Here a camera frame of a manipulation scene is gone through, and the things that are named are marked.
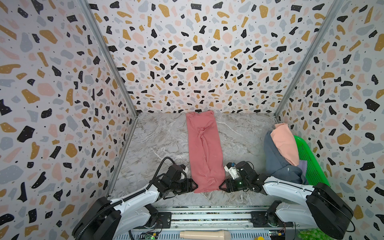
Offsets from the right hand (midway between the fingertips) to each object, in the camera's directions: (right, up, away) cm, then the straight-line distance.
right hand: (220, 185), depth 82 cm
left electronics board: (-35, -19, -12) cm, 42 cm away
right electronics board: (+26, -20, -10) cm, 34 cm away
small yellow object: (+15, -16, -17) cm, 28 cm away
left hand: (-14, 0, -2) cm, 14 cm away
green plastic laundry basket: (+54, +5, +3) cm, 54 cm away
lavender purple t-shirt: (+51, +9, +9) cm, 52 cm away
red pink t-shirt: (-8, +13, +13) cm, 20 cm away
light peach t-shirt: (+40, +25, +9) cm, 48 cm away
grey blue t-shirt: (+31, +11, -1) cm, 33 cm away
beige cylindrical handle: (-9, -17, -15) cm, 24 cm away
